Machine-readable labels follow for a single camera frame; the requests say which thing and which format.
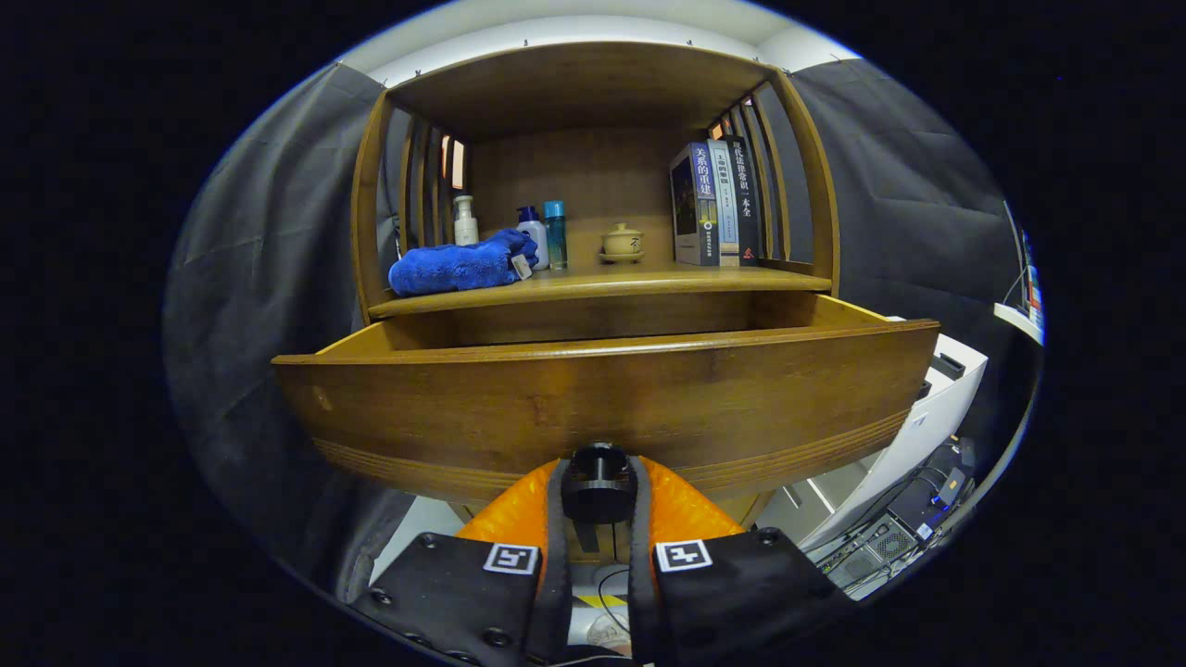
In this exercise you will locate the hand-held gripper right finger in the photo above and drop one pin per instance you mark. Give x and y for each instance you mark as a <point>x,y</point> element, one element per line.
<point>639,565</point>

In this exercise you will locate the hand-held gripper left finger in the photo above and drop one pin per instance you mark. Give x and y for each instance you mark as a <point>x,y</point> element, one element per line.
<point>556,556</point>

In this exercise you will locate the wooden drawer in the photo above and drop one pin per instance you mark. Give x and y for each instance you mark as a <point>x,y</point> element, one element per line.
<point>602,398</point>

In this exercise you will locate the wooden countertop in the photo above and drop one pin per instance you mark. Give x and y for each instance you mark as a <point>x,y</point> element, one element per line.
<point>630,278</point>

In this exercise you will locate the white side cabinet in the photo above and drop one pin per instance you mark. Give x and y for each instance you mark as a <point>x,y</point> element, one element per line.
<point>927,417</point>

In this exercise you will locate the wooden cabinet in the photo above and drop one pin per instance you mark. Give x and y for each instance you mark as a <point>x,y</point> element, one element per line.
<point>574,176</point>

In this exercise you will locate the yellow black floor tape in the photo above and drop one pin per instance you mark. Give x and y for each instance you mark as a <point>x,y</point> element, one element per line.
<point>602,600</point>

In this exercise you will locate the black floor computer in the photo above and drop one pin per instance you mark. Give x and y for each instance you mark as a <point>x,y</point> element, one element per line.
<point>889,542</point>

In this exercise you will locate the blue towel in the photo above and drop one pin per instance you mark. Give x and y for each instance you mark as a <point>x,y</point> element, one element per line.
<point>454,264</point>

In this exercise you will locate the beige lidded teacup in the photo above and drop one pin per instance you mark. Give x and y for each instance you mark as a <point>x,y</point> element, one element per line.
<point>622,244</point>

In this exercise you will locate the teal clear bottle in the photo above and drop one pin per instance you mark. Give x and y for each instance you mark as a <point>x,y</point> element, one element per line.
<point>556,236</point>

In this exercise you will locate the white blue-capped lotion bottle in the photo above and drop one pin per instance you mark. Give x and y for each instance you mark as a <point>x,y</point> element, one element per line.
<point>536,236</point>

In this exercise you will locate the white pump bottle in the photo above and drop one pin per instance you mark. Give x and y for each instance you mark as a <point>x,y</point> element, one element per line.
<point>466,227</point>

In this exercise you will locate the pale-spine book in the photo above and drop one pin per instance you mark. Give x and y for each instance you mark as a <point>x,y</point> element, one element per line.
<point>727,204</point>

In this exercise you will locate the black-spine book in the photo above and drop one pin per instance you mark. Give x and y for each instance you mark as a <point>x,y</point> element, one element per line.
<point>749,204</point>

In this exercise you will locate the blue-spine book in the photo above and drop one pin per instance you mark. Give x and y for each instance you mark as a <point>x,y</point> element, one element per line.
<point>704,185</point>

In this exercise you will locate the white wall shelf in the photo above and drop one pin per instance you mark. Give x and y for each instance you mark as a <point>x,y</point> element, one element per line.
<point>1019,322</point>

